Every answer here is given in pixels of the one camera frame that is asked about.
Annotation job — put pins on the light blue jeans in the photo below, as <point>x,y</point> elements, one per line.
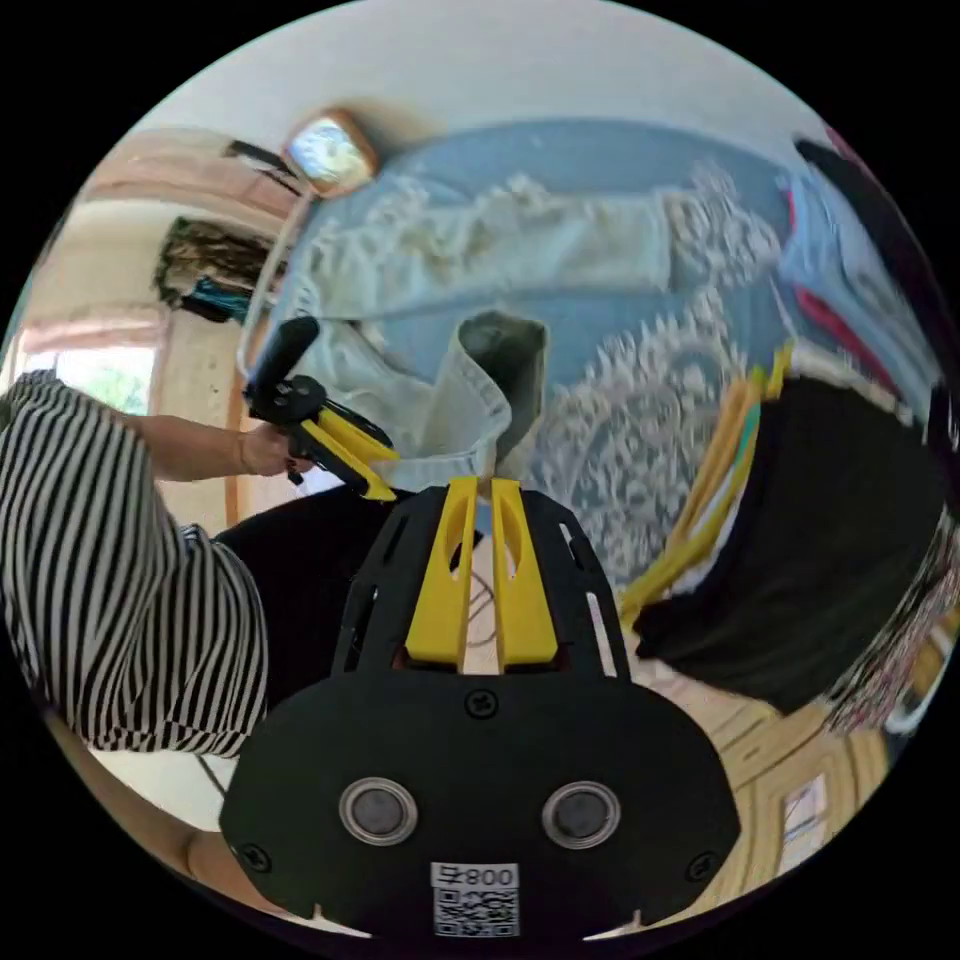
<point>465,409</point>

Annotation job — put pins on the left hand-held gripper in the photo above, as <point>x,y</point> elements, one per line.
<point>291,401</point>

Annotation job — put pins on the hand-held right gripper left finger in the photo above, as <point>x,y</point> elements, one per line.
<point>441,585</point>

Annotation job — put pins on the person's right hand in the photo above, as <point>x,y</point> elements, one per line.
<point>214,859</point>

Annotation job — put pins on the person's left hand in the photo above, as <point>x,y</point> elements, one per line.
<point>264,450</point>

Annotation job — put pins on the person's right forearm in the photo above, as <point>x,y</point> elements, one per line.
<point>112,795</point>

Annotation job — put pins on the person's body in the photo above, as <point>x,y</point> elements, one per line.
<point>112,562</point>

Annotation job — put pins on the pile of clothes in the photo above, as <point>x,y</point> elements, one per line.
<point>817,540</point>

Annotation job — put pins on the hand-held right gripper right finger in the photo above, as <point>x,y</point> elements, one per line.
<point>525,600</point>

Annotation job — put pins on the bed with blue printed sheet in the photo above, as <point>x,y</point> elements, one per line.
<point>607,330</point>

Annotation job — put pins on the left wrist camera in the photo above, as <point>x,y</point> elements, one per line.
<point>289,346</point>

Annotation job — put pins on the person's left forearm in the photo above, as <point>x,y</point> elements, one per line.
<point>191,444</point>

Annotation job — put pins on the window with pink frame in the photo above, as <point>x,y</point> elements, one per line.
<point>97,379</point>

